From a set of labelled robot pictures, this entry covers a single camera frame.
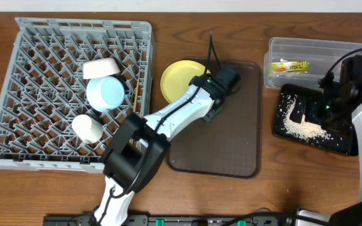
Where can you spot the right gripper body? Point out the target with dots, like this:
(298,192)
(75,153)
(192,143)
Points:
(298,110)

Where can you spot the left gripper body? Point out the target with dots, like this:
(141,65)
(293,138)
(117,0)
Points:
(212,113)

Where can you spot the rice and shell waste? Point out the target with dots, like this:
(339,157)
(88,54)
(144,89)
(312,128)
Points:
(301,130)

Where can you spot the green snack wrapper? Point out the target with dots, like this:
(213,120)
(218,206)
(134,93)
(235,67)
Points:
(290,66)

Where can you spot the yellow round plate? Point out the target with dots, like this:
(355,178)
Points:
(176,77)

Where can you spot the wooden chopstick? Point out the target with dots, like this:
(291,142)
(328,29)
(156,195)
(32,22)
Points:
(135,103)

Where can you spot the light blue bowl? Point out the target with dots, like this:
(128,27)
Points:
(105,93)

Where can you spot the pink small bowl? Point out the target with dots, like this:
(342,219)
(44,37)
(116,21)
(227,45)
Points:
(100,68)

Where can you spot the white cup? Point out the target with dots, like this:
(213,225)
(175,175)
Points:
(87,129)

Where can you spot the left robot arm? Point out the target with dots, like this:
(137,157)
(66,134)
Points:
(140,144)

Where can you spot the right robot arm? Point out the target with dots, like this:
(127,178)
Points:
(337,107)

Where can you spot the black waste tray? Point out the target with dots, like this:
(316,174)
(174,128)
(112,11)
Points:
(345,144)

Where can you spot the brown serving tray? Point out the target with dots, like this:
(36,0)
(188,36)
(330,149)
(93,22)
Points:
(229,144)

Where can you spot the clear plastic bin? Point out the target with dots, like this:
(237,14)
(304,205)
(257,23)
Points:
(321,55)

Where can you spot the grey plastic dish rack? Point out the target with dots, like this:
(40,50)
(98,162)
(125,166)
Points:
(43,90)

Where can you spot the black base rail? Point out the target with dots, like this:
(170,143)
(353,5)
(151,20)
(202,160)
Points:
(144,220)

